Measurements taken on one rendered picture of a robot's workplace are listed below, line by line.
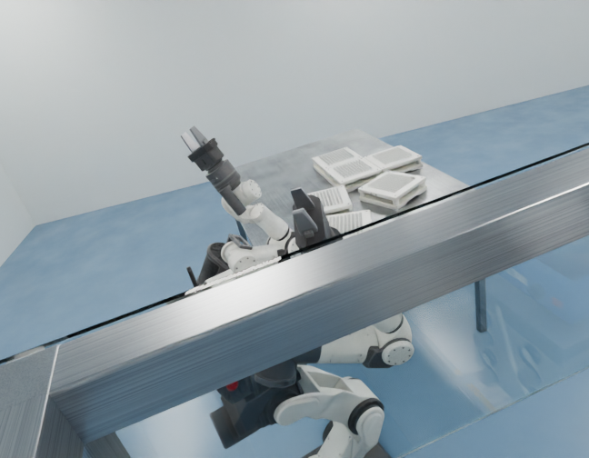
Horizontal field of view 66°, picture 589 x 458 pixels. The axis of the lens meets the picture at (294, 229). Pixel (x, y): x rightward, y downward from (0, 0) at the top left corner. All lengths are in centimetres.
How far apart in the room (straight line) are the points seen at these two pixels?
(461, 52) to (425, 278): 556
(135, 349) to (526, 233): 34
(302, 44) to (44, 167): 326
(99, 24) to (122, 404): 521
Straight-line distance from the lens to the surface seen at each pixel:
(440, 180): 251
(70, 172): 597
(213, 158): 140
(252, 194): 142
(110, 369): 37
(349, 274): 37
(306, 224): 79
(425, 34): 572
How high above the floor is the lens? 191
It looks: 28 degrees down
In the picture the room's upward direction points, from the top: 14 degrees counter-clockwise
